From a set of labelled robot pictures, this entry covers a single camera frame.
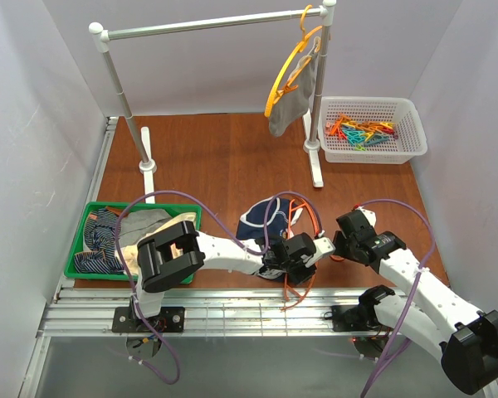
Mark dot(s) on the grey hanging underwear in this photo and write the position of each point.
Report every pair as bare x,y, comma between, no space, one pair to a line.
294,97

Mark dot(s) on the striped blue underwear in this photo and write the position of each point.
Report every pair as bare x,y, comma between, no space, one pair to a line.
98,239

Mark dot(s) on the navy blue underwear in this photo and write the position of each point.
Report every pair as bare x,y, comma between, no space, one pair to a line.
275,215

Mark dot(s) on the white clothes rack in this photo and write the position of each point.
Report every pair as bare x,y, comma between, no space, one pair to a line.
312,20

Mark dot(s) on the teal clothespin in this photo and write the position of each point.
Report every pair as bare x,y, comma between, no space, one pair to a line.
376,139

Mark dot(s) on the grey underwear in tray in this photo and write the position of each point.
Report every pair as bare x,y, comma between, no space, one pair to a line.
136,225

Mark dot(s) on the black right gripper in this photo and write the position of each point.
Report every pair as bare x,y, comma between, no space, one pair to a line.
344,245

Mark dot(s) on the orange plastic hanger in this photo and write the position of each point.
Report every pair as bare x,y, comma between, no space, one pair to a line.
291,297

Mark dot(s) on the green plastic tray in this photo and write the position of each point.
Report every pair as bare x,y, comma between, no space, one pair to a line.
117,207

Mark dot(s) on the white plastic basket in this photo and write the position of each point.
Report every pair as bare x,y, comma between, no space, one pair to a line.
345,121

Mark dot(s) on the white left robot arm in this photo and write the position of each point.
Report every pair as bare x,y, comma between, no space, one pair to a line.
167,257

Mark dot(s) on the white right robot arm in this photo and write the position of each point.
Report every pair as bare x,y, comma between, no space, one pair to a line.
462,337

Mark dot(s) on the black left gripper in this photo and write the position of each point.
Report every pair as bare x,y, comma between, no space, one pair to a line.
274,257

